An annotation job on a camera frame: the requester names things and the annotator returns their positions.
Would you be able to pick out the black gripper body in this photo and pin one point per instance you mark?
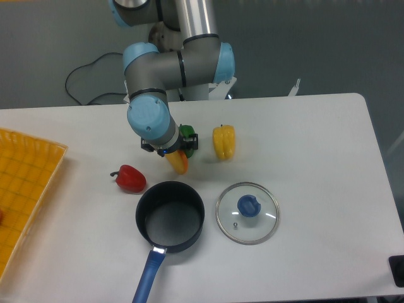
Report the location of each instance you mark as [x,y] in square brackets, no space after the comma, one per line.
[162,150]

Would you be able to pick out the orange toy bread slice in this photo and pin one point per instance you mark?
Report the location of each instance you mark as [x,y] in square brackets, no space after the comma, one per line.
[178,161]

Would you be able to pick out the glass lid with blue knob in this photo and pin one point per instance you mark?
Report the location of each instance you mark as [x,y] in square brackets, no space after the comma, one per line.
[247,213]

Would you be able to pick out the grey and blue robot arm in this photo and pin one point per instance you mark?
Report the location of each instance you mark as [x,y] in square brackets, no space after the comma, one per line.
[149,73]

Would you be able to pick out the green toy bell pepper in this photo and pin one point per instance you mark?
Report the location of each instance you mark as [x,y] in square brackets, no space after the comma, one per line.
[189,142]

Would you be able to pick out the yellow toy bell pepper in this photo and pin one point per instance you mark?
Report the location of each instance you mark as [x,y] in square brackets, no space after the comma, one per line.
[223,138]

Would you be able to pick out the red toy bell pepper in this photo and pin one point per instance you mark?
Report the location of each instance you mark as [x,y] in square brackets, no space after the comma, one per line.
[129,179]

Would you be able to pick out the yellow plastic basket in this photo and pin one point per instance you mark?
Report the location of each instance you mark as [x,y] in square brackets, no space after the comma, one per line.
[29,166]

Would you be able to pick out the black object at table edge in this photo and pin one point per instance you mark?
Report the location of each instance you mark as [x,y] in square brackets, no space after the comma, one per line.
[397,268]

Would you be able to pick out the black saucepan with blue handle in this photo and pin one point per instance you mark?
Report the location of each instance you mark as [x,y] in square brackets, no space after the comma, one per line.
[170,217]

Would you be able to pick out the white left table bracket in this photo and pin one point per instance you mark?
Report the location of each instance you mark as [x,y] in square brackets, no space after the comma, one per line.
[126,98]

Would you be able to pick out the white table bracket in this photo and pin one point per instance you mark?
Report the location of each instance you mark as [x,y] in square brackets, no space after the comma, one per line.
[126,98]
[294,90]

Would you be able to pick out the white right table bracket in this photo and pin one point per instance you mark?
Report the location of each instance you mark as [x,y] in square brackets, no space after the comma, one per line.
[294,90]

